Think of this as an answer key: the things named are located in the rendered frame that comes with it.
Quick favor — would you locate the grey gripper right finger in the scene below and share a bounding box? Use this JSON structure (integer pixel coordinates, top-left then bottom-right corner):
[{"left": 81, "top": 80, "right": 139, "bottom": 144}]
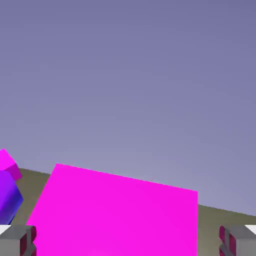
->
[{"left": 218, "top": 224, "right": 256, "bottom": 256}]

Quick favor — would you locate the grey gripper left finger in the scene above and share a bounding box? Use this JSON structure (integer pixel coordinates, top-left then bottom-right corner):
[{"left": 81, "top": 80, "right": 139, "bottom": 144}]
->
[{"left": 0, "top": 224, "right": 37, "bottom": 256}]

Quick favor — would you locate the small magenta cube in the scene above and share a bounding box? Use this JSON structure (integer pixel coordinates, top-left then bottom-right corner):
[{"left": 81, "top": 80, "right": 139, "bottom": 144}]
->
[{"left": 0, "top": 148, "right": 23, "bottom": 181}]

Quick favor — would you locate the large purple box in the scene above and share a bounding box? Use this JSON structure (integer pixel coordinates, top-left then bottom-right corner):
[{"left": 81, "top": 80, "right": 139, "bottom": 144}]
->
[{"left": 0, "top": 170, "right": 24, "bottom": 226}]

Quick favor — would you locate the large magenta box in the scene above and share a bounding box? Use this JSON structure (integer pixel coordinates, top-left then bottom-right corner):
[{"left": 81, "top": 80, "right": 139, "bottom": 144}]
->
[{"left": 25, "top": 163, "right": 199, "bottom": 256}]

